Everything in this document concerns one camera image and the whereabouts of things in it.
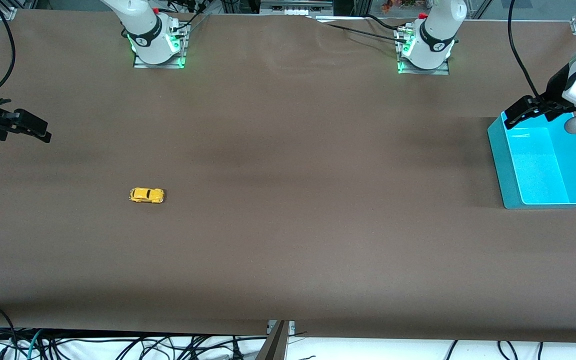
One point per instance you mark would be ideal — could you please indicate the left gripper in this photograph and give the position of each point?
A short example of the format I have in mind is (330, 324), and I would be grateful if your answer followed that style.
(554, 94)

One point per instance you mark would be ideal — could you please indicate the yellow beetle toy car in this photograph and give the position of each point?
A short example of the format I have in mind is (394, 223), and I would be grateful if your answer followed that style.
(145, 195)

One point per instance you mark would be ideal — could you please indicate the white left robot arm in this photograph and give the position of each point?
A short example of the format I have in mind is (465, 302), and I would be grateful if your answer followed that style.
(435, 35)

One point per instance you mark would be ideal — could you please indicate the turquoise plastic bin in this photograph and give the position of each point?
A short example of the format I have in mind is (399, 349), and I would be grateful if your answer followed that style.
(543, 175)

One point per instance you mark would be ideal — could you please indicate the grey metal equipment box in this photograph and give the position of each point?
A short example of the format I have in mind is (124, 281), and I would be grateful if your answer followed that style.
(295, 5)

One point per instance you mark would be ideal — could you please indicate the brown table cover mat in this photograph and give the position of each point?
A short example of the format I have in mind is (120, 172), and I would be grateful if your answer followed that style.
(288, 200)

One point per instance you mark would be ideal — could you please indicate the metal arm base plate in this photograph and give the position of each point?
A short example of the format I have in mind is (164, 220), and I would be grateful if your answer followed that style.
(143, 65)
(438, 72)

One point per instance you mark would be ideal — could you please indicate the dark metal post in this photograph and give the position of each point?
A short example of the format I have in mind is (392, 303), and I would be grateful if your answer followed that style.
(274, 345)

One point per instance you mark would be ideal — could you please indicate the silver metal bracket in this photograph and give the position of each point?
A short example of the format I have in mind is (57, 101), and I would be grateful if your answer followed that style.
(290, 327)

